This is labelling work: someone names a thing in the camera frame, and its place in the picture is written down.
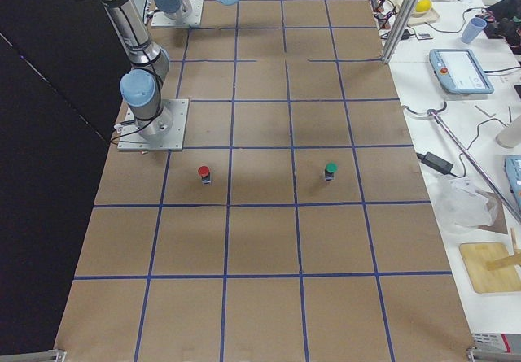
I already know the red push button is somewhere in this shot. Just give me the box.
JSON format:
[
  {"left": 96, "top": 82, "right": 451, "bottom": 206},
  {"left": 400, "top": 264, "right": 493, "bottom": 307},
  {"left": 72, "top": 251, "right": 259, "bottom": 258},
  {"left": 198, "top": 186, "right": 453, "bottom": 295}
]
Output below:
[{"left": 198, "top": 165, "right": 212, "bottom": 185}]

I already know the black power adapter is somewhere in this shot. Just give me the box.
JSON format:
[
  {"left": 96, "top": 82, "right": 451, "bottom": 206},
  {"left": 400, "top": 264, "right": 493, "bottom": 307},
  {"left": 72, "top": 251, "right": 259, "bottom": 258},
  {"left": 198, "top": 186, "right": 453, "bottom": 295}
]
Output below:
[{"left": 417, "top": 152, "right": 453, "bottom": 175}]

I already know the metal cane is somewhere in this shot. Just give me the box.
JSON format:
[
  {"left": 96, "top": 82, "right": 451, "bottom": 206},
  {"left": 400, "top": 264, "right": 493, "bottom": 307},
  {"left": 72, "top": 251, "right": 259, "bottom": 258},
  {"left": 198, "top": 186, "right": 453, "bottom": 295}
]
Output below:
[{"left": 402, "top": 102, "right": 520, "bottom": 223}]

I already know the clear plastic bag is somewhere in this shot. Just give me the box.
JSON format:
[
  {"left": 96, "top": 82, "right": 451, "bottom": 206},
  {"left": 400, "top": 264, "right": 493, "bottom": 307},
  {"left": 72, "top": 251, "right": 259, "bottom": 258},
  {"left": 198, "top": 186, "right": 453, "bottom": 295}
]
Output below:
[{"left": 427, "top": 176, "right": 499, "bottom": 233}]

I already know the beige tray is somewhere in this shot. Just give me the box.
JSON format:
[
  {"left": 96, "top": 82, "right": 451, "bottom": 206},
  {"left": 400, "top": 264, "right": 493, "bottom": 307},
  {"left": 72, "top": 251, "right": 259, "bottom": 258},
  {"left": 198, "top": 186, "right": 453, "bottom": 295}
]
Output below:
[{"left": 389, "top": 0, "right": 439, "bottom": 26}]

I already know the blue teach pendant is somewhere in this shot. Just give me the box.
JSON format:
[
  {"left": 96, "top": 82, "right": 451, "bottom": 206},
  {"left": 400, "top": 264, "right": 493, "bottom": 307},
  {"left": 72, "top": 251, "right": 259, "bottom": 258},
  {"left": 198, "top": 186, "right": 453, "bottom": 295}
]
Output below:
[{"left": 428, "top": 49, "right": 494, "bottom": 95}]

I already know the yellow lemon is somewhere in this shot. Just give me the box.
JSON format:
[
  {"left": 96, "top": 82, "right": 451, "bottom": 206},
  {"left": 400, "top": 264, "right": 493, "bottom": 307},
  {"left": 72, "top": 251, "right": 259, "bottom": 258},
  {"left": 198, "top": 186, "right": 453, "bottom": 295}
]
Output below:
[{"left": 413, "top": 0, "right": 432, "bottom": 15}]

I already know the wooden cutting board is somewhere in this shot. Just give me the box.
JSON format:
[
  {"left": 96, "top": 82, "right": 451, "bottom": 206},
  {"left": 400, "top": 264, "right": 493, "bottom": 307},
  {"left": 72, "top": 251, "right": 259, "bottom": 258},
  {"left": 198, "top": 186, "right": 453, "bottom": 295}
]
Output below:
[{"left": 459, "top": 242, "right": 520, "bottom": 294}]

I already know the light blue cup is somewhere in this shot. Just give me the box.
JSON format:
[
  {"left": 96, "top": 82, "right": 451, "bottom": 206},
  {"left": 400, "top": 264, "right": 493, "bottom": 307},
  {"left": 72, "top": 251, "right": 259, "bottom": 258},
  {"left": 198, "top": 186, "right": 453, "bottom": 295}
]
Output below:
[{"left": 461, "top": 17, "right": 488, "bottom": 44}]

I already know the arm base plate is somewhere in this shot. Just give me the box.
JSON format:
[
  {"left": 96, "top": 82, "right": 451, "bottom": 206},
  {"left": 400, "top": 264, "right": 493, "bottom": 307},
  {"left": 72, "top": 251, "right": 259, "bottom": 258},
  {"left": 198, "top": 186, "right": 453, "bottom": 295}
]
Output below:
[
  {"left": 117, "top": 99, "right": 189, "bottom": 151},
  {"left": 151, "top": 0, "right": 204, "bottom": 28}
]

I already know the aluminium frame post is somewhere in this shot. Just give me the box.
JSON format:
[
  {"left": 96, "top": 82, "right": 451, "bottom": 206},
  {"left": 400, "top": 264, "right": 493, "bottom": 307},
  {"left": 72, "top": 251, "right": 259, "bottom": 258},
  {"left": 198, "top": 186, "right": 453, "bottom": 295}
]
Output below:
[{"left": 381, "top": 0, "right": 418, "bottom": 64}]

